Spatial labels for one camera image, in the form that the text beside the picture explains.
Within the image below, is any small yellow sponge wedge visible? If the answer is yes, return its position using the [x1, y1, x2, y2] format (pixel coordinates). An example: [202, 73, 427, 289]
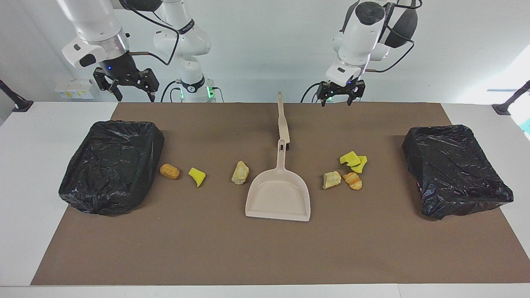
[188, 167, 206, 188]

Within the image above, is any croissant piece with pale side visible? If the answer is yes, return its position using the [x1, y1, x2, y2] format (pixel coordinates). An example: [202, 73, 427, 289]
[323, 171, 342, 190]

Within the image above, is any black bag lined bin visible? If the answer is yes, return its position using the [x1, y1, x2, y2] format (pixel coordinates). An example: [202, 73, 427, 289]
[402, 125, 514, 221]
[58, 120, 165, 216]

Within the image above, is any notched yellow sponge piece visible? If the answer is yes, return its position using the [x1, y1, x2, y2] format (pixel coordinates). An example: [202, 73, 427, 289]
[340, 151, 361, 167]

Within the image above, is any black base cable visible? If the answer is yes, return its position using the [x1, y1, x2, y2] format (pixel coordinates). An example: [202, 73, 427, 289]
[161, 80, 183, 103]
[301, 83, 321, 103]

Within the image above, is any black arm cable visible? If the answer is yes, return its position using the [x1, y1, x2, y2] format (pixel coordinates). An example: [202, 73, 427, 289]
[342, 0, 423, 74]
[120, 0, 181, 67]

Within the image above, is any white wall outlet box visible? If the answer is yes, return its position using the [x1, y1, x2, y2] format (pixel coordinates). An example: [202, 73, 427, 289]
[55, 79, 95, 100]

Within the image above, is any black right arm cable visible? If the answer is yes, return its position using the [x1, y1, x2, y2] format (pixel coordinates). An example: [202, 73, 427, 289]
[120, 0, 181, 67]

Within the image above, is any black clamp stand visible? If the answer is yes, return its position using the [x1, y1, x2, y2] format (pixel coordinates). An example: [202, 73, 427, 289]
[492, 80, 530, 115]
[0, 79, 34, 113]

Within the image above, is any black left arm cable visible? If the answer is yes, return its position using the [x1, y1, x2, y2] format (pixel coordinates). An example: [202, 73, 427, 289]
[342, 0, 423, 74]

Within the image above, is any pale torn bread chunk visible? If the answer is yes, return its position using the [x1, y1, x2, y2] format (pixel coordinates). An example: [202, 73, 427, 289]
[231, 161, 250, 185]

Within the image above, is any beige plastic dustpan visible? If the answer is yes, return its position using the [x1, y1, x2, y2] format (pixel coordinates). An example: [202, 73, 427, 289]
[245, 139, 311, 222]

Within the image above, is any large brown table mat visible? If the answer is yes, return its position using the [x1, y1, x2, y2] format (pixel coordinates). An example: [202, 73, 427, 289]
[31, 102, 530, 286]

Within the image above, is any brown bread roll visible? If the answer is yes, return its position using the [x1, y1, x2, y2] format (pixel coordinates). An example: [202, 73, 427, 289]
[159, 163, 181, 180]

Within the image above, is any striped orange croissant piece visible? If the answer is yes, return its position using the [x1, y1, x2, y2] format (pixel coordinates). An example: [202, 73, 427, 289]
[342, 172, 363, 191]

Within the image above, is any beige brush with black bristles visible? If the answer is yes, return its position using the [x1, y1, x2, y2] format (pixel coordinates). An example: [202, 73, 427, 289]
[277, 91, 291, 150]

